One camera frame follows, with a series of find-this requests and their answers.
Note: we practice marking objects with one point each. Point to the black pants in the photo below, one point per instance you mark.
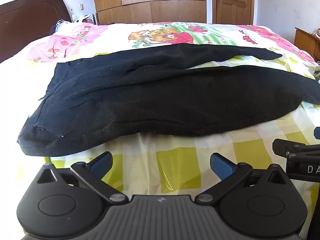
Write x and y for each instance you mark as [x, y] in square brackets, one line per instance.
[160, 92]

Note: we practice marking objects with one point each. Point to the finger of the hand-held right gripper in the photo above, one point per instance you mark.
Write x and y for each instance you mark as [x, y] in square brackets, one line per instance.
[287, 146]
[317, 132]

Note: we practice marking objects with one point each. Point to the printed checkered bed sheet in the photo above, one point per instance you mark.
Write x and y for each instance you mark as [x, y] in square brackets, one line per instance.
[175, 165]

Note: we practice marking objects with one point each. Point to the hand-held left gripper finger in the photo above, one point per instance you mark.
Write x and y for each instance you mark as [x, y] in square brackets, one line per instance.
[222, 166]

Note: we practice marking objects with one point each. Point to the pile of folded clothes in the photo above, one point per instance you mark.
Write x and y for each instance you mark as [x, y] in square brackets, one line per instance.
[317, 73]

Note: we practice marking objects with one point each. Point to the pink plush toys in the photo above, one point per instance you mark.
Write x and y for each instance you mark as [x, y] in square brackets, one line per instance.
[318, 32]

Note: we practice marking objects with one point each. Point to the wooden bedside cabinet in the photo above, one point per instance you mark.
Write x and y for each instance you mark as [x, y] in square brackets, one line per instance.
[306, 42]

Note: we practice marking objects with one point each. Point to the metal cylinder bin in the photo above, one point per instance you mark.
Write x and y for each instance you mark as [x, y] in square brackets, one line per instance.
[95, 18]

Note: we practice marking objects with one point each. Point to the dark wooden headboard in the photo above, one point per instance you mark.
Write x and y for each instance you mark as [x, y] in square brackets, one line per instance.
[27, 25]

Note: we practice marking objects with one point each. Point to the brown wooden door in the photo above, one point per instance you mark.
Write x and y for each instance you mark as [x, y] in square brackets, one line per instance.
[233, 2]

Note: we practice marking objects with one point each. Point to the brown wooden wardrobe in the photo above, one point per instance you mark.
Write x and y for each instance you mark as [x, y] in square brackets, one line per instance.
[150, 0]

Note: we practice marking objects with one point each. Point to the white bag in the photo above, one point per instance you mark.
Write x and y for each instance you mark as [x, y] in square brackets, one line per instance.
[81, 18]

